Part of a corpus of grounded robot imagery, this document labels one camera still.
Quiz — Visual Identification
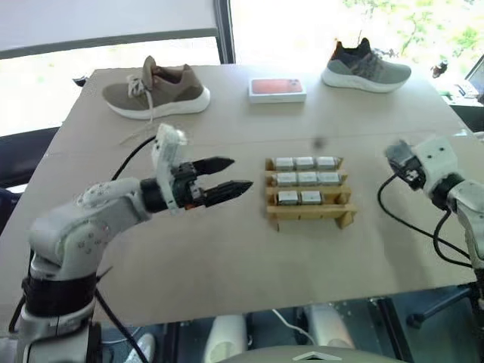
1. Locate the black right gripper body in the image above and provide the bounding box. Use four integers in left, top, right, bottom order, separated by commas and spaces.
392, 156, 427, 191

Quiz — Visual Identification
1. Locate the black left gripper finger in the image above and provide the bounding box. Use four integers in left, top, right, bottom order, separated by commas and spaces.
201, 180, 254, 208
193, 156, 236, 178

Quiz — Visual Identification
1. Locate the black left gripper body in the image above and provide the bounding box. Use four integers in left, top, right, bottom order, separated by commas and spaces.
172, 160, 209, 211

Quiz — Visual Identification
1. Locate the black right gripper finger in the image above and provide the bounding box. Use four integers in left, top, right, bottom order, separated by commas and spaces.
394, 139, 415, 160
384, 142, 402, 168

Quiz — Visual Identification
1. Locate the tan cardboard table sheet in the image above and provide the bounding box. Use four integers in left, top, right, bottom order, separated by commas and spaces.
0, 130, 484, 328

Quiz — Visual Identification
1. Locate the brown sneaker with white sole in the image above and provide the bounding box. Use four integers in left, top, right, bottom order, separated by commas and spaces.
102, 55, 211, 147

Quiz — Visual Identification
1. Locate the wooden tiered rack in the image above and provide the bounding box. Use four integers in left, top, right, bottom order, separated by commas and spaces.
263, 155, 358, 231

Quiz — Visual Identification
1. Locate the small dark background object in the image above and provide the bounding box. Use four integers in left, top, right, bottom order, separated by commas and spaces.
430, 57, 451, 79

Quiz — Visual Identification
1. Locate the grey sneaker with black collar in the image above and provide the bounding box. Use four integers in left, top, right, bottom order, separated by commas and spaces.
321, 37, 413, 93

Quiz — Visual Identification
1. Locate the open laptop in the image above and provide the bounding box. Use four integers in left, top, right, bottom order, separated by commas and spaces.
451, 56, 484, 104

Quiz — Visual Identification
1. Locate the white phone box red print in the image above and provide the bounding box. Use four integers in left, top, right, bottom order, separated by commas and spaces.
248, 77, 308, 104

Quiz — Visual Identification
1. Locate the black chair base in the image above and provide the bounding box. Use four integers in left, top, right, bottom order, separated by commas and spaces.
406, 285, 484, 330

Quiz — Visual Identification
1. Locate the white rounded robot leg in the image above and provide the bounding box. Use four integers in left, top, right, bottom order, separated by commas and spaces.
206, 313, 249, 363
302, 303, 355, 349

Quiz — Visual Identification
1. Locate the dark office chair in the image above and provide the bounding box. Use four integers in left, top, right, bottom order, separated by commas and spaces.
0, 126, 61, 192

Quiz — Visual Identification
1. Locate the white shoe on floor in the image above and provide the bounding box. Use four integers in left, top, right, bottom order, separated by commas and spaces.
126, 332, 157, 363

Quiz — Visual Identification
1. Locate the white roller blind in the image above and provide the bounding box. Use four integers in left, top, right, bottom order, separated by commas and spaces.
0, 0, 221, 60

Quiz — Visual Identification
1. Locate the grey rounded robot body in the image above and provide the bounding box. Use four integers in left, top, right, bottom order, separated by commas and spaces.
233, 343, 414, 363

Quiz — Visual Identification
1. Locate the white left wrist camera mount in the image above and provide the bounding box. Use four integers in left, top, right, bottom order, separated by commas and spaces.
150, 123, 189, 216

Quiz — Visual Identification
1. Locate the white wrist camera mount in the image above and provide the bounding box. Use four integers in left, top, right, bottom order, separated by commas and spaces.
410, 136, 459, 197
150, 123, 189, 216

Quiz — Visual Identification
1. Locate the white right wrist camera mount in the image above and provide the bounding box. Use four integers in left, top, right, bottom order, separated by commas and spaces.
410, 136, 459, 197

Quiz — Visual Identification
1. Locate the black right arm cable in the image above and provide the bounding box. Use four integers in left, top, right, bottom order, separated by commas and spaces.
377, 172, 476, 270

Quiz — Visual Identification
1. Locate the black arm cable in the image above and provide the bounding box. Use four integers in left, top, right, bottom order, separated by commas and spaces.
377, 172, 476, 270
90, 135, 158, 363

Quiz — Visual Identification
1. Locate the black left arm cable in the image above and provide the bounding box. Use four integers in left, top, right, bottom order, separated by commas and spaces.
90, 135, 158, 363

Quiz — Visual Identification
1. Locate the dark window frame post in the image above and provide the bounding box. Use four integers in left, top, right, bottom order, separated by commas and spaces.
216, 0, 237, 65

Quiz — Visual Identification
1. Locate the thin white cable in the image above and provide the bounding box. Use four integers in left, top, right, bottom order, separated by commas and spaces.
271, 309, 315, 346

